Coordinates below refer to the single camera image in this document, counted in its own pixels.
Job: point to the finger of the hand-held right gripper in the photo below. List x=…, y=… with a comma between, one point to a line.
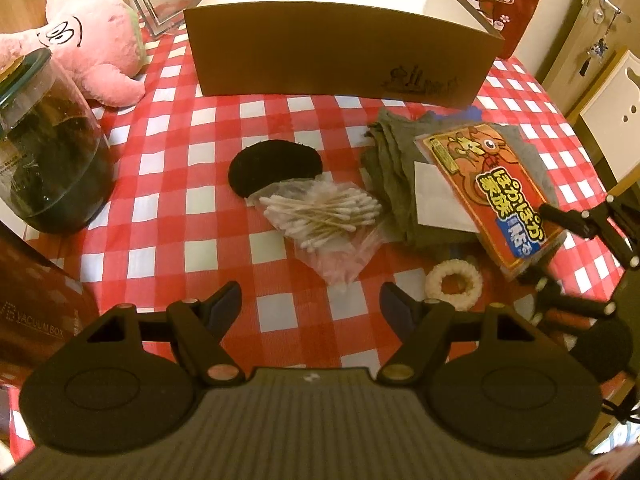
x=560, y=214
x=560, y=300

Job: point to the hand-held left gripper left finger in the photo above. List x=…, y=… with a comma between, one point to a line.
x=226, y=302

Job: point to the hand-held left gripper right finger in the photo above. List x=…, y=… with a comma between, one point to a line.
x=395, y=302

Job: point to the orange heat pack packet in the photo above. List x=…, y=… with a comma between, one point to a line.
x=495, y=185

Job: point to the white paper card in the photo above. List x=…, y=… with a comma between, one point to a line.
x=435, y=195

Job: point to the bag of cotton swabs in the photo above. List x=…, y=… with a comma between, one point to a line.
x=320, y=212

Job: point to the dark round felt pad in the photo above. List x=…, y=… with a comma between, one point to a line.
x=275, y=162

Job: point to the brown cardboard box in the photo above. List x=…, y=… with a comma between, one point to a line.
x=325, y=55

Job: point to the white scrunchie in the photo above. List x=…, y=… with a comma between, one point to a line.
x=435, y=285

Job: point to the olive green cloth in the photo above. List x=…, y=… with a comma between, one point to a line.
x=390, y=170

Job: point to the blue tape mark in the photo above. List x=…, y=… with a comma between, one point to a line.
x=472, y=111

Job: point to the red white checkered tablecloth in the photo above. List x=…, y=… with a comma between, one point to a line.
x=200, y=160

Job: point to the hanging keys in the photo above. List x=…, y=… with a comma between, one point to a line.
x=596, y=50

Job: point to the wooden door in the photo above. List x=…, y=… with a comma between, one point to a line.
x=565, y=35

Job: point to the dark brown carton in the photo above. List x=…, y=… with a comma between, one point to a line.
x=35, y=300

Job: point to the glass jar with green lid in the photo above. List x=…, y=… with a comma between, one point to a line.
x=55, y=160

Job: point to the pink plush toy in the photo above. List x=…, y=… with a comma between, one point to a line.
x=95, y=45

